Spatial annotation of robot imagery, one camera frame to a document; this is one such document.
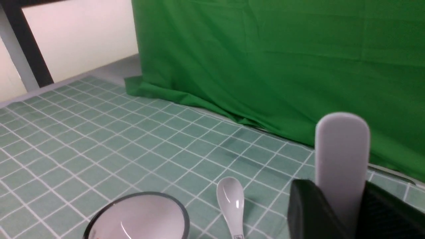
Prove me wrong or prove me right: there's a white spoon with printed handle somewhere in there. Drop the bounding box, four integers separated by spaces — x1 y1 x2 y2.
216 177 245 239

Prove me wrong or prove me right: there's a white bowl black rim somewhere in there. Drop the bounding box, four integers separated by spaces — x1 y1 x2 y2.
82 192 190 239

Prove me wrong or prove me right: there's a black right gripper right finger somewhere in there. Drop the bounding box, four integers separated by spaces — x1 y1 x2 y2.
356 181 425 239

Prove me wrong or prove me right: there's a black window frame post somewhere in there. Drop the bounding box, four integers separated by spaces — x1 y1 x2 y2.
1 0 55 88

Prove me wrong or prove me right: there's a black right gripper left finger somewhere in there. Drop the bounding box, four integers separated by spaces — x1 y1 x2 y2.
287 179 349 239

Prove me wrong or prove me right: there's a plain white ceramic spoon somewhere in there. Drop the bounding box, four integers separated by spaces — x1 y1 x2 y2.
314 112 370 235

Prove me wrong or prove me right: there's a green checked tablecloth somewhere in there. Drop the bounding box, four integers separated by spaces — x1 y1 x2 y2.
0 76 425 239

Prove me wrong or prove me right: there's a green backdrop cloth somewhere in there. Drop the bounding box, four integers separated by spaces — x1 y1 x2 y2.
126 0 425 182

